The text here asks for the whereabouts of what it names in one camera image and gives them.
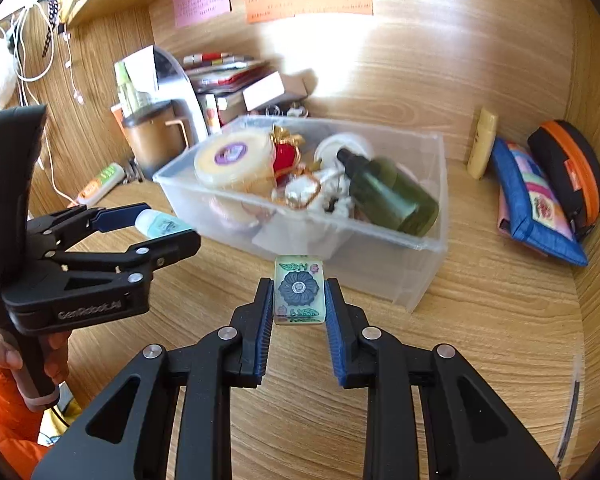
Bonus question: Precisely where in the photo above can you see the person's left forearm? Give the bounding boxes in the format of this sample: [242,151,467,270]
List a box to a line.
[0,330,51,480]

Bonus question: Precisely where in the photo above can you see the person's left hand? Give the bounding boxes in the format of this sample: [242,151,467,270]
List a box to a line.
[0,327,72,397]

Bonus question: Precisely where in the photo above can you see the yellow cloth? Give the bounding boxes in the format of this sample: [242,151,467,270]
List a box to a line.
[37,392,83,447]

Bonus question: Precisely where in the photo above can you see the white paper note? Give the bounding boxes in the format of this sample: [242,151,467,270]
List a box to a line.
[125,46,158,93]

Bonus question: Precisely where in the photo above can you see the orange paper note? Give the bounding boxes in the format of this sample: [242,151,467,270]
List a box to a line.
[244,0,374,24]

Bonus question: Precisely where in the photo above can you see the pink mesh packet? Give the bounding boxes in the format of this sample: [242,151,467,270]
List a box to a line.
[207,194,263,233]

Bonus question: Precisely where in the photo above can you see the small blue white bottle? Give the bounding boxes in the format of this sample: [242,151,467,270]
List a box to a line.
[135,210,195,240]

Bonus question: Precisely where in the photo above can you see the green white box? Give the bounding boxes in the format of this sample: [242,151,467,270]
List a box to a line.
[114,60,141,111]

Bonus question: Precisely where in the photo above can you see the small white box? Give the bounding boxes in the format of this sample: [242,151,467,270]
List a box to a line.
[241,71,308,112]

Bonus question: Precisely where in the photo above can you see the white round jar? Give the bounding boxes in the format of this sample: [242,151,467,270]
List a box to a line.
[194,129,276,192]

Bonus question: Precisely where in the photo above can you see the brown mug with lid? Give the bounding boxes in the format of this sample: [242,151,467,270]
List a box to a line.
[122,100,191,177]

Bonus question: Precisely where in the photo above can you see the clear plastic storage box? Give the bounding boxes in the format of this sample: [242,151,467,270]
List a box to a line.
[152,114,449,315]

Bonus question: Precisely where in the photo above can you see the white gold-trimmed pouch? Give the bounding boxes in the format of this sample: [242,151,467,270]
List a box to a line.
[284,172,324,209]

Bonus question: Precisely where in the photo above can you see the fruit sticker strip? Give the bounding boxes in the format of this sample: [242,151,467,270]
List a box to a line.
[202,94,221,136]

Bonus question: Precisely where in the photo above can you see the pink paper note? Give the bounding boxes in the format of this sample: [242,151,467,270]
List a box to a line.
[173,0,231,29]

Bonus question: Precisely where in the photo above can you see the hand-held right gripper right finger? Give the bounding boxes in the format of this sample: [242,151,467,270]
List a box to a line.
[325,277,561,480]

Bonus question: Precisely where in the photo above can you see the red white pen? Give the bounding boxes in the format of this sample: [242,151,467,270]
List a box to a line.
[182,51,231,65]

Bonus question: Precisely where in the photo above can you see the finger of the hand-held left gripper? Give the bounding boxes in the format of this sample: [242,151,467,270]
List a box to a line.
[27,203,152,256]
[54,233,202,287]

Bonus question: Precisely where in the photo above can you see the pink flat pouch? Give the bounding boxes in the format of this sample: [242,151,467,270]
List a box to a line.
[497,187,517,238]

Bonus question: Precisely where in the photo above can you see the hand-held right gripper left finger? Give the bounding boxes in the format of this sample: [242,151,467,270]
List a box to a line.
[32,277,276,480]

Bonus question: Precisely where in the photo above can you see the green flower print tile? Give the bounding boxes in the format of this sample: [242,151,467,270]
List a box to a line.
[273,255,327,327]

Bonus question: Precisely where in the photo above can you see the stack of booklets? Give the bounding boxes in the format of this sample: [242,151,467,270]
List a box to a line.
[185,57,271,111]

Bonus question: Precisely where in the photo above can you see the grey curved sheet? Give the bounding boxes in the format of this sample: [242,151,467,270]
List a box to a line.
[152,45,201,146]

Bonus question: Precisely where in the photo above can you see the black orange zip case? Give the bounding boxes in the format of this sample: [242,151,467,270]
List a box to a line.
[526,120,600,242]

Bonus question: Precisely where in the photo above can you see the red velvet pouch gold trim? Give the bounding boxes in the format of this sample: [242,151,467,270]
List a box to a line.
[270,126,306,173]

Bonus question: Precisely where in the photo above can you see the blue patchwork pouch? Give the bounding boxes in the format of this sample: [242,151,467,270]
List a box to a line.
[490,137,589,267]

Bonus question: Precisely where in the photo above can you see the wooden desktop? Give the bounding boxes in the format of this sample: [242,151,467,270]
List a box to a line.
[30,150,588,480]

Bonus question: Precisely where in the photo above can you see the white charging cable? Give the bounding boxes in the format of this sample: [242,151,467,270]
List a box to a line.
[10,0,83,201]

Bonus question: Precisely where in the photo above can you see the clear plastic strip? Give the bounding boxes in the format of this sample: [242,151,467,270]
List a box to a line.
[555,352,583,468]

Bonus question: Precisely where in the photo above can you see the yellow sunscreen bottle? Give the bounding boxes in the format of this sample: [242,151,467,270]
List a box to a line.
[467,107,501,181]

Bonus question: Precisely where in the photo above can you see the black beaded chain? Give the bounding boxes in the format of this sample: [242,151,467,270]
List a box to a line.
[40,0,62,59]

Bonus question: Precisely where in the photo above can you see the green spray bottle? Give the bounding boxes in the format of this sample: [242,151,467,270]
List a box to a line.
[336,147,440,237]

